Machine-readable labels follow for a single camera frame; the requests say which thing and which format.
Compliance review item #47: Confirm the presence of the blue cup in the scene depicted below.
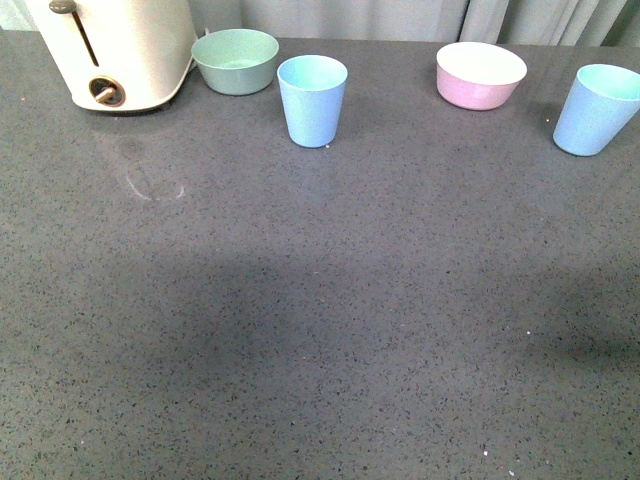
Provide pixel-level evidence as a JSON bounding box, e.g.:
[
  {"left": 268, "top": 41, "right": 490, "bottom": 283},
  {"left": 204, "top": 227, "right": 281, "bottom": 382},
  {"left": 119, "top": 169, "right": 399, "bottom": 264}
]
[
  {"left": 277, "top": 55, "right": 348, "bottom": 148},
  {"left": 553, "top": 64, "right": 639, "bottom": 156}
]

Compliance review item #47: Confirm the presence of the green bowl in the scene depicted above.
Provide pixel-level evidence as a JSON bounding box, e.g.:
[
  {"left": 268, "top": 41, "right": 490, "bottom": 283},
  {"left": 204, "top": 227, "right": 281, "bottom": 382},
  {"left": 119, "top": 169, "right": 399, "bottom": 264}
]
[{"left": 191, "top": 29, "right": 280, "bottom": 96}]

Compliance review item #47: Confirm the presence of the pink bowl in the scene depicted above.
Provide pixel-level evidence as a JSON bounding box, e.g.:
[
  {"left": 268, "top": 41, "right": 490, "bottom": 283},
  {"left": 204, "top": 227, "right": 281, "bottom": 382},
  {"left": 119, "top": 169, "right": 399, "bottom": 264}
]
[{"left": 436, "top": 42, "right": 528, "bottom": 111}]

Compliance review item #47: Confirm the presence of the white toaster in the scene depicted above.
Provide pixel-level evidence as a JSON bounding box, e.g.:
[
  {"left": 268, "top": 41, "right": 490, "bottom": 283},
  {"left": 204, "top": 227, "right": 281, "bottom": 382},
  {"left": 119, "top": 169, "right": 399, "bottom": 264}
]
[{"left": 26, "top": 0, "right": 197, "bottom": 112}]

